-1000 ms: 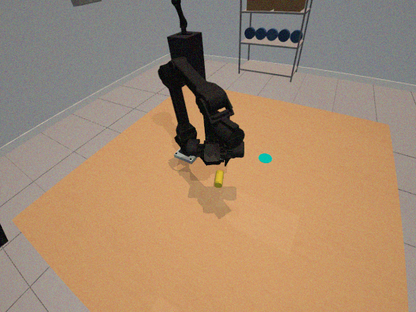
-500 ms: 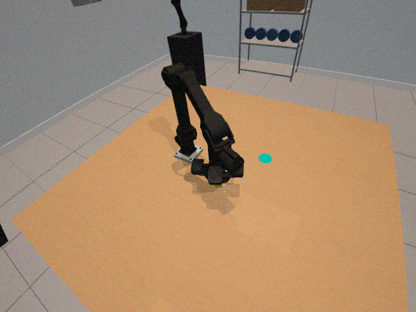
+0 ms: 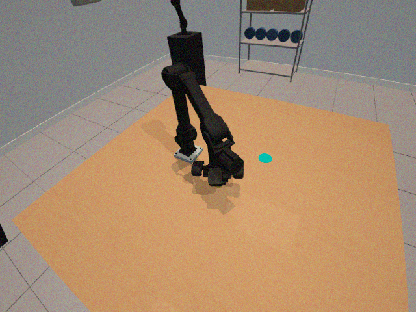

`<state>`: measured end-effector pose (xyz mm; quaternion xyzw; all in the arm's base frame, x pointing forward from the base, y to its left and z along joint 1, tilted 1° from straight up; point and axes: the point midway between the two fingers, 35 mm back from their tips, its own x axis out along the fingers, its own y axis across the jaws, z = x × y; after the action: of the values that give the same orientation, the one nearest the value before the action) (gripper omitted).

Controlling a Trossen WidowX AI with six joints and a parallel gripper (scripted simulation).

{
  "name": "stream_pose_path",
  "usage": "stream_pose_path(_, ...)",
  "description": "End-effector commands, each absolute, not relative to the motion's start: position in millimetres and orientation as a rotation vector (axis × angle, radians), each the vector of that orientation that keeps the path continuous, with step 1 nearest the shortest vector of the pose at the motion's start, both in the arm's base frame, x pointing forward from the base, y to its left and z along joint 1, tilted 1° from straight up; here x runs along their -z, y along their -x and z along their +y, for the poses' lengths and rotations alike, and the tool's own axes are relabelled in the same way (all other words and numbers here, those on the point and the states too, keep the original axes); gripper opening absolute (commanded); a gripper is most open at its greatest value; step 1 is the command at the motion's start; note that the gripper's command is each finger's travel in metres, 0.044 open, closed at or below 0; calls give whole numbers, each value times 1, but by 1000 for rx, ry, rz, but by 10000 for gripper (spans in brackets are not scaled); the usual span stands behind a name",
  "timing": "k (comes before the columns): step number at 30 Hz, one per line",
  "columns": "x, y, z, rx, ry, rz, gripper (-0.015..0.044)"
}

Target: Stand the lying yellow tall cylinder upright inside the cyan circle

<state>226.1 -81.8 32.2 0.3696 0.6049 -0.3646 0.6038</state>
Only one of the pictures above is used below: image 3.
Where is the cyan circle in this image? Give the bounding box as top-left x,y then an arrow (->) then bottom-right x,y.
259,153 -> 272,163

